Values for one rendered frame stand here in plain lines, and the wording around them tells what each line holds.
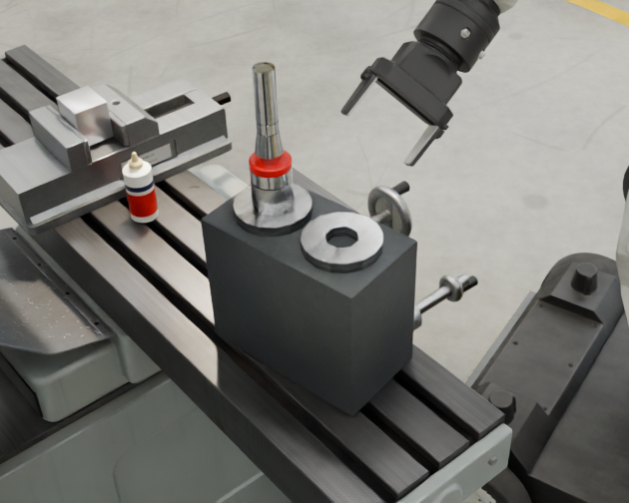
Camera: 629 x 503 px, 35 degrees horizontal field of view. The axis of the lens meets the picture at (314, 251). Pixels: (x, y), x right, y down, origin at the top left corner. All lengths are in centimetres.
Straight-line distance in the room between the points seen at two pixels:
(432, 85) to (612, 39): 270
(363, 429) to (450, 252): 171
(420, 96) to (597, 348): 67
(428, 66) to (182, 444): 75
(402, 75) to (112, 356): 57
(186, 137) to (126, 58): 231
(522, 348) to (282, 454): 69
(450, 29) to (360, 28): 267
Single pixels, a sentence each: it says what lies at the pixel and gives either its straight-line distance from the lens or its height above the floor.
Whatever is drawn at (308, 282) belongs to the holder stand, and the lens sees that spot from 106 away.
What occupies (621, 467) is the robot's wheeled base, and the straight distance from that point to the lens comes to 162.
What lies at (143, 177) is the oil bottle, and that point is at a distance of 140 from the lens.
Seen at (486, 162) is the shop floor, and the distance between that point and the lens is 318.
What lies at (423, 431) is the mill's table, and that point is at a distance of 115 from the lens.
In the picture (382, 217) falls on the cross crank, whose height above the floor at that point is 64.
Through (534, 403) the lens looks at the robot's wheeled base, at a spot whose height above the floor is 61.
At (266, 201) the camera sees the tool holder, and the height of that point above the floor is 115.
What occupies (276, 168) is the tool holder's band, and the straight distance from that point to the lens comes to 107.
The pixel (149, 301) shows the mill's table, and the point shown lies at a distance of 132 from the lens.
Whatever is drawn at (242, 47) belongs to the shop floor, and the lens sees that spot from 383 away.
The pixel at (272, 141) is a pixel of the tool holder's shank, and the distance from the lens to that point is 106.
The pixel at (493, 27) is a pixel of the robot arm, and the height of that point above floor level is 122.
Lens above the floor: 181
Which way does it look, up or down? 40 degrees down
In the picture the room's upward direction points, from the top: 2 degrees counter-clockwise
